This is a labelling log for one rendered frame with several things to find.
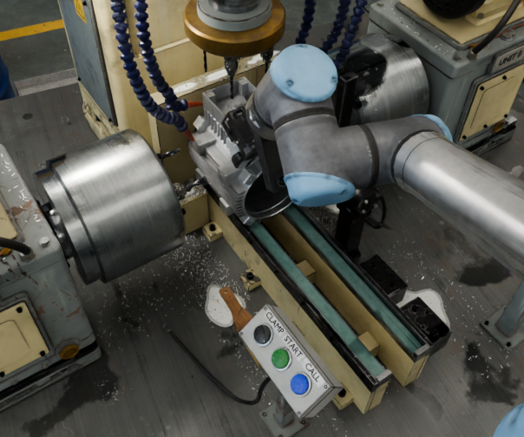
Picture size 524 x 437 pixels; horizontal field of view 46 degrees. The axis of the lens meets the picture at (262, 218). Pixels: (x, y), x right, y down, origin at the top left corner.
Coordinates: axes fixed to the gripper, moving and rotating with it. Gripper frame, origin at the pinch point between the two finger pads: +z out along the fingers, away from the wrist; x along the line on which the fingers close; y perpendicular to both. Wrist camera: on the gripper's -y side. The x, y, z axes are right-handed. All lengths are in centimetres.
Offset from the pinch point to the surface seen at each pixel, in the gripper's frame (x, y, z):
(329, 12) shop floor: -166, 91, 179
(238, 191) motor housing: 2.5, -3.6, 2.4
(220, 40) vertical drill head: 0.3, 17.7, -17.7
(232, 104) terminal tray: -5.3, 12.7, 2.5
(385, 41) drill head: -42.1, 11.6, -1.8
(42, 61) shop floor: -12, 127, 200
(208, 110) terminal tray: -1.2, 14.2, 5.3
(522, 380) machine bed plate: -30, -63, -3
